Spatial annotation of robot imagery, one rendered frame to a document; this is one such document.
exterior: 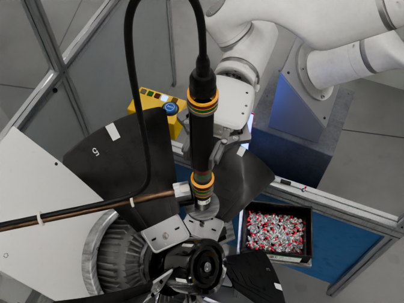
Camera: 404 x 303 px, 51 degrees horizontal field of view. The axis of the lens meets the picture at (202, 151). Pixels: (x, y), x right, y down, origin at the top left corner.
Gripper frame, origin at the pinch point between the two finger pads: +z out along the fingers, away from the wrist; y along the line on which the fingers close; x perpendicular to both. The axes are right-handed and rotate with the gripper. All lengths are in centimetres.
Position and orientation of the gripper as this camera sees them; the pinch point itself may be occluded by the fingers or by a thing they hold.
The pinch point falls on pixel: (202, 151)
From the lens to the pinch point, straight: 70.3
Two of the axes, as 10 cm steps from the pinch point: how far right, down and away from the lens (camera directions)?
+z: -3.7, 7.9, -5.0
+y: -9.3, -3.1, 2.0
